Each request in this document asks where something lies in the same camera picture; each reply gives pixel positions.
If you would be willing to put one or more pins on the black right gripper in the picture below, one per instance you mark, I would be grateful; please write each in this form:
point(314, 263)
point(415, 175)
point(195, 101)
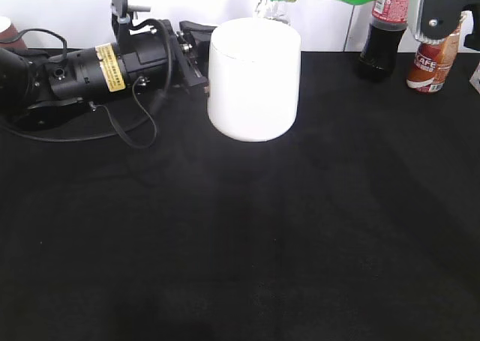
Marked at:
point(432, 21)

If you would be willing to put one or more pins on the brown coffee drink bottle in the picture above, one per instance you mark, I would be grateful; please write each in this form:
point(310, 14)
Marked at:
point(432, 63)

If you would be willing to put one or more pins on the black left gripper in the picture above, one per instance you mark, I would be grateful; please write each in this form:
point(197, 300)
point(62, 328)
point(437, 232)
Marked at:
point(144, 51)

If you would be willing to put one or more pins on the clear water bottle green label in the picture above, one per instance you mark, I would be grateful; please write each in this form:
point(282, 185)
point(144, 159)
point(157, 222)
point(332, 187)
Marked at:
point(273, 10)

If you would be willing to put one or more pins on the white ceramic mug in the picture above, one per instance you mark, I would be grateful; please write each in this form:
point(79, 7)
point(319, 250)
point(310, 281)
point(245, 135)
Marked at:
point(254, 75)

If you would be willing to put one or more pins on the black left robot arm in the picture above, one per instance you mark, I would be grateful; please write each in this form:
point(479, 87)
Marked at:
point(40, 91)

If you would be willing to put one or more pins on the white carton at right edge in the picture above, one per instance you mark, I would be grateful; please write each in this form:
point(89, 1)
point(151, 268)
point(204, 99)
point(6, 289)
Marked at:
point(475, 79)

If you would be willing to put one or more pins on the dark cola bottle red label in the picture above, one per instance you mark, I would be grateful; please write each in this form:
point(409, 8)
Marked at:
point(387, 26)

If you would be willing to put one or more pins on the red brown cup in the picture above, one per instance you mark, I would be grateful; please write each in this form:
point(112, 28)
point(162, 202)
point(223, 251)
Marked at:
point(8, 31)

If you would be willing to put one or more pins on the black tablecloth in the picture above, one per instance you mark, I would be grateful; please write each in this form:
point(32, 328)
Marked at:
point(360, 223)

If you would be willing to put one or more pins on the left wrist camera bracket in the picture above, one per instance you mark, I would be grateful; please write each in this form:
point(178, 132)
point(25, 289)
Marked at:
point(122, 16)

